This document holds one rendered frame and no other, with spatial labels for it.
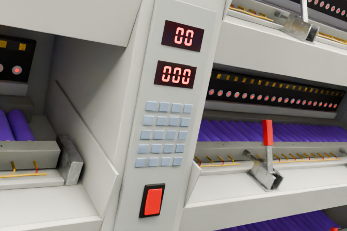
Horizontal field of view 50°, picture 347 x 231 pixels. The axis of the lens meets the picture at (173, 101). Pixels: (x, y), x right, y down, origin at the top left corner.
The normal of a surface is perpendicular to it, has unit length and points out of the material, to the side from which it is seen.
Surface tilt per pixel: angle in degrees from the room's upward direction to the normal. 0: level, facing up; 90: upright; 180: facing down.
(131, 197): 90
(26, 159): 105
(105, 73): 90
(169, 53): 90
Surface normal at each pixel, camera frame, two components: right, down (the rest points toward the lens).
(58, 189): 0.33, -0.88
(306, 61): 0.51, 0.47
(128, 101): 0.58, 0.22
